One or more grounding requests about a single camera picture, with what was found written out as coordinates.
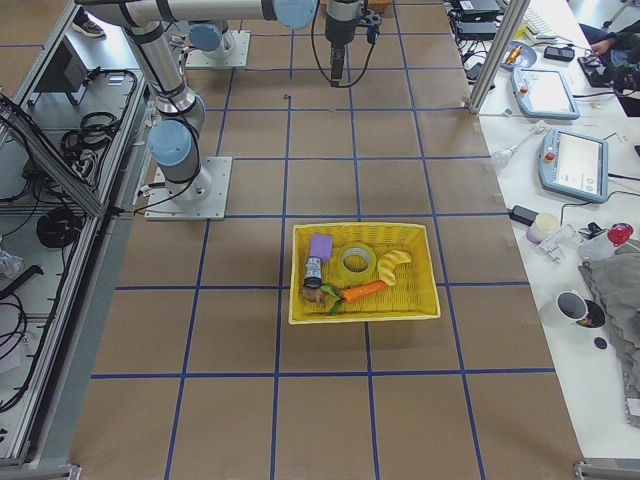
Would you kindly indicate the small labelled bottle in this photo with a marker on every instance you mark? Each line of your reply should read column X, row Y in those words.
column 313, row 274

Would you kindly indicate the white black mug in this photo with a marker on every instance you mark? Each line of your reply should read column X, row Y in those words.
column 582, row 312

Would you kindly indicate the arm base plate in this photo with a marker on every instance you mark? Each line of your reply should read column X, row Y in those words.
column 197, row 59
column 212, row 195

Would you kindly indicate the far teach pendant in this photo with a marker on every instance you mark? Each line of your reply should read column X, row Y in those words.
column 543, row 94

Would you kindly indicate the near teach pendant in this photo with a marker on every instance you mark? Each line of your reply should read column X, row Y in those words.
column 574, row 165

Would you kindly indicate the toy carrot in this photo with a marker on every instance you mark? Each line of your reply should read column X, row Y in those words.
column 352, row 294

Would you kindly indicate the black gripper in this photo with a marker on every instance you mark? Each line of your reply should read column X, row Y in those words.
column 338, row 29

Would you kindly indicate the teach pendant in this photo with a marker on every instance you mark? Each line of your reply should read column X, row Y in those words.
column 543, row 94
column 574, row 165

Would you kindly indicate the white light bulb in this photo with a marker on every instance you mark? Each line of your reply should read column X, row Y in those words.
column 500, row 159

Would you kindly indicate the lavender cup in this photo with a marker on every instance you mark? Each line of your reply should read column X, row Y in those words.
column 543, row 226

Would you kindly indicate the clear plastic bracket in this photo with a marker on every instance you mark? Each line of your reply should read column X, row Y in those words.
column 551, row 247

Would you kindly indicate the aluminium frame post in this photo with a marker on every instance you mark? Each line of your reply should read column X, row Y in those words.
column 512, row 18

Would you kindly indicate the purple block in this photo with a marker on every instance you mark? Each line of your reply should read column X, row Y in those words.
column 321, row 247

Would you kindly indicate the blue plate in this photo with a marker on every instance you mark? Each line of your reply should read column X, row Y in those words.
column 527, row 58

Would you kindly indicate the black power adapter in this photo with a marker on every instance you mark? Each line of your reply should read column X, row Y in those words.
column 522, row 215

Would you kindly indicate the yellow tape roll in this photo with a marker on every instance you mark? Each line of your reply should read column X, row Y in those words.
column 356, row 262

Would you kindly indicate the red round object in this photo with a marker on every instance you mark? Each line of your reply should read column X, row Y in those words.
column 619, row 234

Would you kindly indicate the brown toy piece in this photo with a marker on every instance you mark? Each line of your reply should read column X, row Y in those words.
column 314, row 295

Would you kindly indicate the toy croissant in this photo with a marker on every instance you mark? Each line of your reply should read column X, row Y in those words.
column 388, row 263

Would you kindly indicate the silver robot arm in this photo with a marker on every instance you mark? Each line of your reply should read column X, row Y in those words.
column 174, row 140
column 211, row 37

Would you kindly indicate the grey cloth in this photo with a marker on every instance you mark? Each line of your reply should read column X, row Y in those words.
column 614, row 285

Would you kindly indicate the brass cylinder tool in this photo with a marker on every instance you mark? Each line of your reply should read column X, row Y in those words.
column 513, row 55

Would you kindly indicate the yellow plastic woven basket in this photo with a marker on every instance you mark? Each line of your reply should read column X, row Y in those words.
column 413, row 297

